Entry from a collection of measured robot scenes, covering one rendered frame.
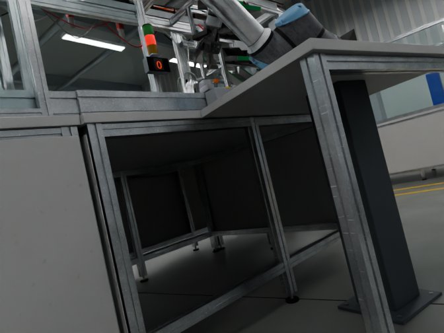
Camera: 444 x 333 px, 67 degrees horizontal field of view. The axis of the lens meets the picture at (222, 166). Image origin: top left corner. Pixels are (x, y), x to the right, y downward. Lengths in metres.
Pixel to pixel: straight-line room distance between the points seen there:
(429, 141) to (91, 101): 4.65
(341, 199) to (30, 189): 0.79
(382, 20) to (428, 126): 5.56
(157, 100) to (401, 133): 4.37
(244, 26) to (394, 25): 9.11
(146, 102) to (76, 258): 0.58
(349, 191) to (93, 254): 0.70
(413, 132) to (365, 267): 4.46
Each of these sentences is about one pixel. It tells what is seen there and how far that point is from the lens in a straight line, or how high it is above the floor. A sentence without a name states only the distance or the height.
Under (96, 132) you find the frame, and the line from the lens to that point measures 1.07.
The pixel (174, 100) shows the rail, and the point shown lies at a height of 0.93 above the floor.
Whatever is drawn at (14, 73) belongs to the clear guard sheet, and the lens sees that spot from 1.12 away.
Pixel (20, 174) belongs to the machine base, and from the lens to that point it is 1.00.
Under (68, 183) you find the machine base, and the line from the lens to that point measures 1.02.
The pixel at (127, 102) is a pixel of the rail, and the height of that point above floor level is 0.92.
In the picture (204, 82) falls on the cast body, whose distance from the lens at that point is 1.70.
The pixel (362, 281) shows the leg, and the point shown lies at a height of 0.26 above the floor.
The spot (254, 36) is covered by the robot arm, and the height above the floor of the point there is 1.05.
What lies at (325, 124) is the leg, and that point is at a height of 0.65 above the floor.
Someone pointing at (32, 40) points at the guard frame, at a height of 1.09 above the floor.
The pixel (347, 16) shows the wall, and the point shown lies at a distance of 10.67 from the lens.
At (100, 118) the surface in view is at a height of 0.84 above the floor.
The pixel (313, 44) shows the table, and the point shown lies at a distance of 0.87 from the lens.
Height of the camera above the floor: 0.57
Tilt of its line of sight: 3 degrees up
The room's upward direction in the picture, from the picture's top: 13 degrees counter-clockwise
